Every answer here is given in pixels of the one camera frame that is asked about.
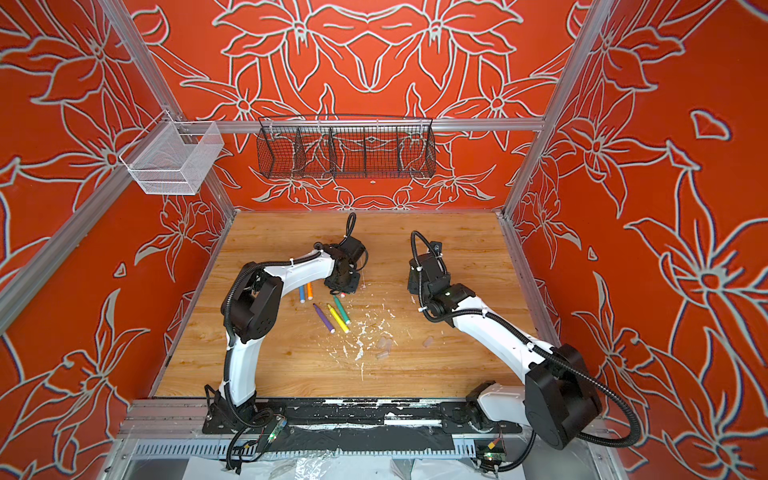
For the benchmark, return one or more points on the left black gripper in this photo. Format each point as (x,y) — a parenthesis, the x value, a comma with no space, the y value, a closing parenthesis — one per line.
(343,281)

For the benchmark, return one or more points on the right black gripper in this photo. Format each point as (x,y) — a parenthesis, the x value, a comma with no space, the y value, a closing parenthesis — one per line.
(417,282)

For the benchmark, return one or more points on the green highlighter pen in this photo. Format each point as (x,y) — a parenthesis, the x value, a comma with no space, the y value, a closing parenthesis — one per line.
(341,310)

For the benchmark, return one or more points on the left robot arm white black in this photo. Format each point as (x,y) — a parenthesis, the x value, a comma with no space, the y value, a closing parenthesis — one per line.
(250,311)

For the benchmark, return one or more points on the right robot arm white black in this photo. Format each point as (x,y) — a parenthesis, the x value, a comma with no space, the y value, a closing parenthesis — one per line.
(560,400)

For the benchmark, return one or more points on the yellow highlighter pen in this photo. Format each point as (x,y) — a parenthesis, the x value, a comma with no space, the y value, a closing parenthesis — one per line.
(338,319)

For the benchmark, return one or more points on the purple highlighter pen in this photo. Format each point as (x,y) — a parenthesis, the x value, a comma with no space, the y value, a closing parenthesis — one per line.
(327,323)

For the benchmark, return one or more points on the white mesh basket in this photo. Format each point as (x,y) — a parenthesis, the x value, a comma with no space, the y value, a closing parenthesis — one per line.
(169,160)

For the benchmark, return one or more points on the black wire basket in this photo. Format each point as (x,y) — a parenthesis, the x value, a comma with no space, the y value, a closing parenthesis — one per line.
(347,148)

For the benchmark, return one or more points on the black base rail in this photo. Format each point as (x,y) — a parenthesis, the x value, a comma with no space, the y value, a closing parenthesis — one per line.
(446,415)

